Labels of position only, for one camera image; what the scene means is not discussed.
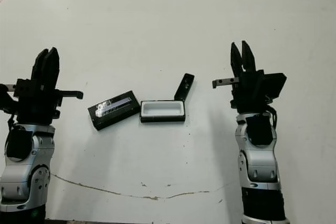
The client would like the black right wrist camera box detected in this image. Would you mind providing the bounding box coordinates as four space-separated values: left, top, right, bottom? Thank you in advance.
262 72 287 99

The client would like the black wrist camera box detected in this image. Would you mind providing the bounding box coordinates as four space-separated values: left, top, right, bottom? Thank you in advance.
262 72 287 99
0 83 13 114

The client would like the black box with white insert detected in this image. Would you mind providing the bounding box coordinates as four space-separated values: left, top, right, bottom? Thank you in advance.
140 99 186 124

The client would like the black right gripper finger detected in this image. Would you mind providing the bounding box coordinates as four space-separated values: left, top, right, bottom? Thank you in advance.
240 40 257 74
230 41 244 78

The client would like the small black phone device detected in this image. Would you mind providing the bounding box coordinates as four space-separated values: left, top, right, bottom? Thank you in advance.
174 72 195 101

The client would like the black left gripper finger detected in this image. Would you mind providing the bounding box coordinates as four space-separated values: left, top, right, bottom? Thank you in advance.
43 47 61 90
31 48 49 88

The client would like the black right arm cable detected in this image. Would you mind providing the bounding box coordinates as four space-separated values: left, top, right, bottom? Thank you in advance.
265 103 278 131

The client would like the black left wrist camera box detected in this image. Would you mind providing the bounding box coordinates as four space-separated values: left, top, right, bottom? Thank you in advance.
0 83 13 114

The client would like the black box lid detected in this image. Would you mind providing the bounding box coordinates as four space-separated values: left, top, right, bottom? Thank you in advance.
87 90 140 132

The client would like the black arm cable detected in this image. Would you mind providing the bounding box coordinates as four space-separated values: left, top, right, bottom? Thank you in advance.
265 103 278 131
6 113 16 131

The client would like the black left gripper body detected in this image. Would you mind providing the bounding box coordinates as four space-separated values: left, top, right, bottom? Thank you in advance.
6 78 85 124

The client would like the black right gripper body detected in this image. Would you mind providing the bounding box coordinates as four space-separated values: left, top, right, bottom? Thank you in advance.
212 69 274 116

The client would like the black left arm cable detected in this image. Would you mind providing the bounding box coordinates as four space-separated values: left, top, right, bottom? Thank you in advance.
6 113 16 131

